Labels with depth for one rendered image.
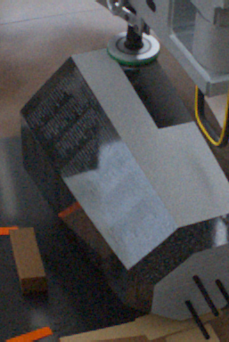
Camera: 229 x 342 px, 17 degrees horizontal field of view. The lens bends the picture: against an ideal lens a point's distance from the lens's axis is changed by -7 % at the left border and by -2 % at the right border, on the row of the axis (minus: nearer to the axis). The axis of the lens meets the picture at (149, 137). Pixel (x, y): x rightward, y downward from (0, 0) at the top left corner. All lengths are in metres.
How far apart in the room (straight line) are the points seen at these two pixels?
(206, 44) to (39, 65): 2.24
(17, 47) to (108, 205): 2.14
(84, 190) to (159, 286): 0.50
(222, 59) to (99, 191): 0.71
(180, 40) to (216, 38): 0.24
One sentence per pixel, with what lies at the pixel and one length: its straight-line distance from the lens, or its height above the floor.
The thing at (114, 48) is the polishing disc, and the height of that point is 0.85.
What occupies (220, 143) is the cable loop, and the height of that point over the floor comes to 0.94.
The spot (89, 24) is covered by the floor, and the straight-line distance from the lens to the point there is 4.89.
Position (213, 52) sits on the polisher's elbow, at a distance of 2.41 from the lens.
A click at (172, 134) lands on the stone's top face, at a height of 0.82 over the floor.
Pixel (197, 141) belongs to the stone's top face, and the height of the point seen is 0.82.
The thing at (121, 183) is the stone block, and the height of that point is 0.75.
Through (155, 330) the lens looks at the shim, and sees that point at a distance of 2.97.
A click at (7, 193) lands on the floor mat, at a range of 3.74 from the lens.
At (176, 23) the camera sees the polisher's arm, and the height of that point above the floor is 1.27.
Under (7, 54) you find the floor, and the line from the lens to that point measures 4.66.
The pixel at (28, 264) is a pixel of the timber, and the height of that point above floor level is 0.13.
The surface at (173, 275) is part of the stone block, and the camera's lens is 2.59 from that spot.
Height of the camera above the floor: 2.70
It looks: 42 degrees down
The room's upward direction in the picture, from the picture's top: 5 degrees clockwise
